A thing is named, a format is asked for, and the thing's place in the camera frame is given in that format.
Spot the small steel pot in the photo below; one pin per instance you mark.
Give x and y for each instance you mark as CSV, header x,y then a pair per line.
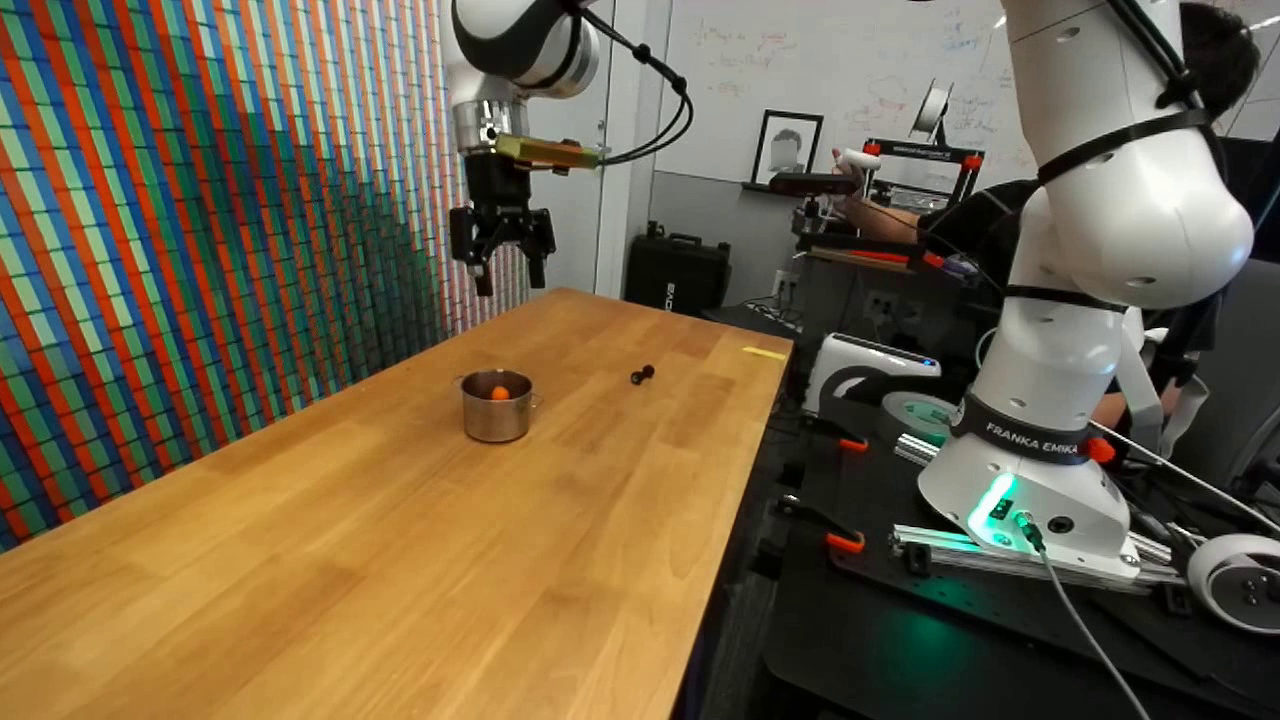
x,y
497,412

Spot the small black dumbbell-shaped object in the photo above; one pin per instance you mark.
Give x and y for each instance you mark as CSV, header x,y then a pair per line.
x,y
641,374

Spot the framed portrait picture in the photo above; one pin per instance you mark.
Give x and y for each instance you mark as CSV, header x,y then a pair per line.
x,y
784,148

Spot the red-framed 3D printer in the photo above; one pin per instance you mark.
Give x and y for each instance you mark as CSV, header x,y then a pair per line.
x,y
921,173

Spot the white round disc device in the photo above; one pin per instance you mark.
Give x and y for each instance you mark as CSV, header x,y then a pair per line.
x,y
1236,582

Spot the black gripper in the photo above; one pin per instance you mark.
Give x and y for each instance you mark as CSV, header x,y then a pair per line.
x,y
502,209

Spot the black hard case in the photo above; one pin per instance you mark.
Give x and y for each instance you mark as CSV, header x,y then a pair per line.
x,y
679,268

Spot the white box device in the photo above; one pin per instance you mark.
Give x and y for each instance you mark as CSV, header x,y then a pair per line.
x,y
864,365

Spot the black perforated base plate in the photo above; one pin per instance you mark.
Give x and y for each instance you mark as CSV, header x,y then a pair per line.
x,y
986,625

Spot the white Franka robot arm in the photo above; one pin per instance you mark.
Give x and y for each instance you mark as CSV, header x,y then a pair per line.
x,y
1122,267

